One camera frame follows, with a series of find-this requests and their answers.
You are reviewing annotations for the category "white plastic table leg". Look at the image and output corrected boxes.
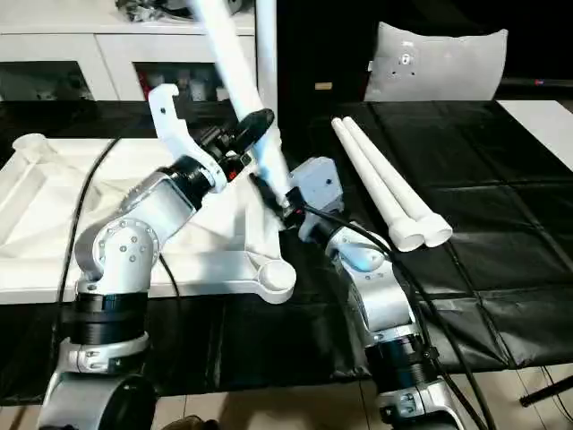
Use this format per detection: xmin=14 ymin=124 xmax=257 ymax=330
xmin=187 ymin=0 xmax=297 ymax=205
xmin=342 ymin=115 xmax=454 ymax=248
xmin=330 ymin=116 xmax=426 ymax=252
xmin=253 ymin=0 xmax=283 ymax=151

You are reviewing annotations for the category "white plastic table top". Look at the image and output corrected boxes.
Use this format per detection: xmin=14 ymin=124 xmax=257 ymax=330
xmin=0 ymin=133 xmax=297 ymax=305

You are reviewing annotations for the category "grey round bag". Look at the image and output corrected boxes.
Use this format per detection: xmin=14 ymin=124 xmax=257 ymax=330
xmin=156 ymin=0 xmax=256 ymax=22

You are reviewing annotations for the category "dark clutter pile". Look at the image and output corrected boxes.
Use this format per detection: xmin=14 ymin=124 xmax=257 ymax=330
xmin=115 ymin=0 xmax=158 ymax=24

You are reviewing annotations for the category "grey cushion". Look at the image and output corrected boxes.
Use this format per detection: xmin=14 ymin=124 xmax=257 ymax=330
xmin=363 ymin=21 xmax=509 ymax=102

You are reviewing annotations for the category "white cabinet with glass doors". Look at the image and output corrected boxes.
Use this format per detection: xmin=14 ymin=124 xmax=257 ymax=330
xmin=0 ymin=20 xmax=259 ymax=103

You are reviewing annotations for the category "white flat board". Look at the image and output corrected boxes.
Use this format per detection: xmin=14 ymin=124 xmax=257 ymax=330
xmin=497 ymin=99 xmax=573 ymax=174

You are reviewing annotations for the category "black right camera cable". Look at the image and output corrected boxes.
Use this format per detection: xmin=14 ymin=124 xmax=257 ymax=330
xmin=298 ymin=203 xmax=498 ymax=430

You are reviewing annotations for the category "black camera cable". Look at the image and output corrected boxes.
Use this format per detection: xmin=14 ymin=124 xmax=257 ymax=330
xmin=56 ymin=138 xmax=183 ymax=308
xmin=298 ymin=203 xmax=498 ymax=430

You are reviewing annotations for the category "black left camera cable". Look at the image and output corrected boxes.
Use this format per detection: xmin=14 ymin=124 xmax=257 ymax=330
xmin=56 ymin=138 xmax=183 ymax=308

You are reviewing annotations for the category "thin black metal rail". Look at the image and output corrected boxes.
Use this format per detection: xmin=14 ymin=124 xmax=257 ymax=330
xmin=500 ymin=78 xmax=573 ymax=88

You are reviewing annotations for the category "black metal frame bar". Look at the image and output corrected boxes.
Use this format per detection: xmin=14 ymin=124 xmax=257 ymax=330
xmin=521 ymin=379 xmax=573 ymax=408

